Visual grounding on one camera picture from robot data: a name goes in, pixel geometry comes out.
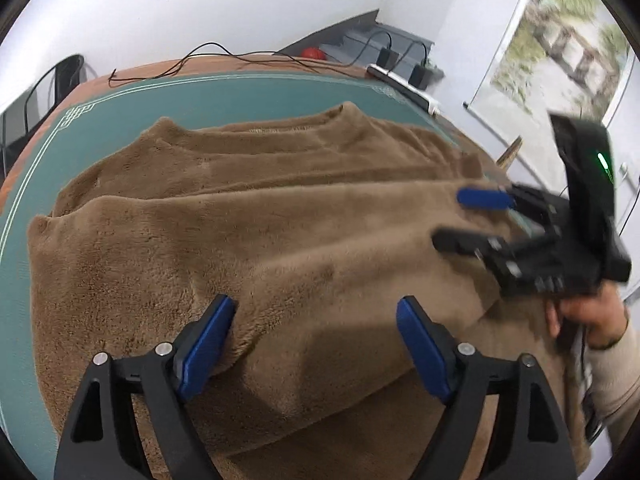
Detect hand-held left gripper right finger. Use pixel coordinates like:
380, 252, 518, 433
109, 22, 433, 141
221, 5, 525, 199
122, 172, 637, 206
396, 295, 577, 480

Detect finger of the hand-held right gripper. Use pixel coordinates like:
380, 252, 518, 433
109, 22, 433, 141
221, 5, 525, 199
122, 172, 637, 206
457, 187, 519, 211
432, 227, 507, 262

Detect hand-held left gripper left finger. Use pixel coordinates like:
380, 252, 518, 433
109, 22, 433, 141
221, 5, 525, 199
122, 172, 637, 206
54, 293, 237, 480

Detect brown fleece sweater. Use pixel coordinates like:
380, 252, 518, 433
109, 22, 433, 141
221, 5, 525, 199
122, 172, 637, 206
26, 101, 594, 480

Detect person's right forearm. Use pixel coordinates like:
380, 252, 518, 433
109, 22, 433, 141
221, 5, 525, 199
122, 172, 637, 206
585, 317, 640, 442

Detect person's right hand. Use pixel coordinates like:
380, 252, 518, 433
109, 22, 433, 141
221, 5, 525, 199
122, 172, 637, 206
547, 282, 630, 351

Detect brown wooden piece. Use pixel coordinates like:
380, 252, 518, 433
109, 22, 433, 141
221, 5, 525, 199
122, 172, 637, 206
496, 134, 524, 170

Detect white power strip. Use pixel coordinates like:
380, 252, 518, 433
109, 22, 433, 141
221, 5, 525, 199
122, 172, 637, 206
367, 63, 442, 114

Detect landscape scroll painting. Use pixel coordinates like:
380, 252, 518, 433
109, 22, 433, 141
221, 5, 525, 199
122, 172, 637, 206
462, 0, 637, 137

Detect grey steps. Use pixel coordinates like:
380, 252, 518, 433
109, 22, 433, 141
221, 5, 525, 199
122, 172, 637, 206
276, 8, 437, 79

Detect green table mat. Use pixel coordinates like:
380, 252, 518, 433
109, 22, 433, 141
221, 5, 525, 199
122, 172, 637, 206
0, 73, 462, 466

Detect glass side table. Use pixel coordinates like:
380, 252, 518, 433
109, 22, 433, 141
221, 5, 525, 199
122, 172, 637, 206
0, 94, 54, 181

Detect black chair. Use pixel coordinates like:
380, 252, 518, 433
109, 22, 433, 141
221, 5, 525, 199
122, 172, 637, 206
22, 53, 87, 127

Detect black socket cable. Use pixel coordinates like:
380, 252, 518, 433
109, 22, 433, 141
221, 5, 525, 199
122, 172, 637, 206
619, 175, 640, 237

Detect long black cable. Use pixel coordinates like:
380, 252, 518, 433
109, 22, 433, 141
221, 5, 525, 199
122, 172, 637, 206
108, 42, 371, 89

